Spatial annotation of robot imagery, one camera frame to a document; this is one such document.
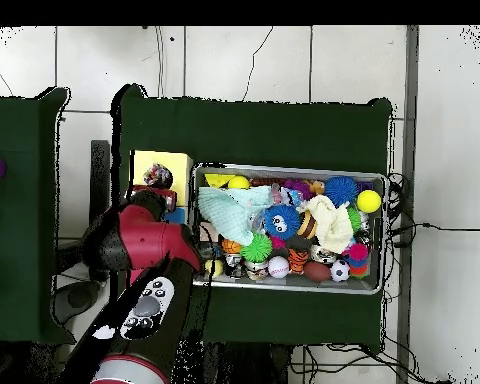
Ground mint green cloth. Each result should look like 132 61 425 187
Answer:
197 185 273 247

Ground small blue spiky ball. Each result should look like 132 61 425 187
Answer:
262 204 302 241

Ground wooden box with three holes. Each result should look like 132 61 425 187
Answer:
127 149 195 281

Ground yellow cheese wedge toy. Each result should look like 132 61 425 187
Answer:
204 172 236 189

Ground yellow smiley face ball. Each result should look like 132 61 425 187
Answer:
226 175 252 191

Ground dark green table cloth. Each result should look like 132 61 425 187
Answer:
110 83 394 353
0 86 77 345

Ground purple knobbly rubber toy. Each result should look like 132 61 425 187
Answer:
283 179 314 199

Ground grey round seat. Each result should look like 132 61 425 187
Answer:
54 279 102 326

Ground cream white cloth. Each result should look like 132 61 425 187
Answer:
296 194 355 255

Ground large blue spiky ball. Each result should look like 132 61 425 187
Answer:
324 175 359 208

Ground black and white soccer ball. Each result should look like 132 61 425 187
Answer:
330 259 352 283

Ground pink spiky ball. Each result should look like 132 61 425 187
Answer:
344 242 370 262

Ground plain yellow ball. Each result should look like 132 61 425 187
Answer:
356 189 383 214

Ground shallow wire mesh bin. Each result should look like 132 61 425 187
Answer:
189 162 388 296

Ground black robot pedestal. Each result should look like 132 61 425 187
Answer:
175 341 293 384

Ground black power cable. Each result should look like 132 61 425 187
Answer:
387 222 480 237

